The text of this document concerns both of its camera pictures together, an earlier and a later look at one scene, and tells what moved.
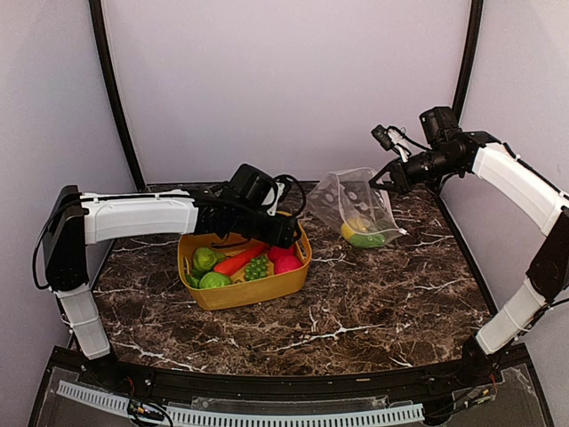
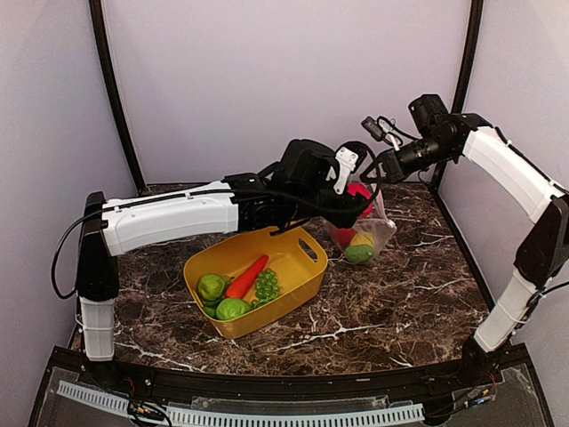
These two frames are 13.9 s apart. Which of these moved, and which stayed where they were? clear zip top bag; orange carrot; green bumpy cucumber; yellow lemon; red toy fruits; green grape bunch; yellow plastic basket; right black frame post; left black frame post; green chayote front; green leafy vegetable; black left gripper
Moved: green grape bunch; orange carrot; yellow plastic basket; black left gripper; yellow lemon; green bumpy cucumber; clear zip top bag; green leafy vegetable; green chayote front; red toy fruits
Stayed: left black frame post; right black frame post
